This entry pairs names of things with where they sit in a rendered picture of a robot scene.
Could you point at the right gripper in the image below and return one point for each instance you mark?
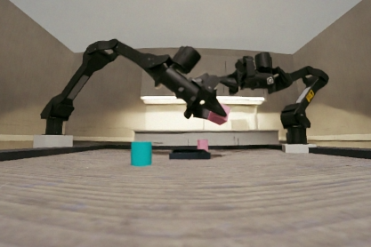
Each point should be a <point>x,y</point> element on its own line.
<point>232,80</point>

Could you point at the pink cylinder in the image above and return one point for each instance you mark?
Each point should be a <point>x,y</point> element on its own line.
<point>203,144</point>

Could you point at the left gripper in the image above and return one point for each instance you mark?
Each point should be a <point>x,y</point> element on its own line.
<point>187,91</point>

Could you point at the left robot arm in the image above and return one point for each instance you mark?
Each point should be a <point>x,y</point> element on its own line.
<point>95,58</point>

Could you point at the pink cube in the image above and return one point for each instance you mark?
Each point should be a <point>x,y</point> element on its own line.
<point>214,118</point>

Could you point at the teal cylinder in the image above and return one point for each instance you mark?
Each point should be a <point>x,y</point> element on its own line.
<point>141,153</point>

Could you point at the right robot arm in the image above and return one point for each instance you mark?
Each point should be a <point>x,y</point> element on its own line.
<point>293,114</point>

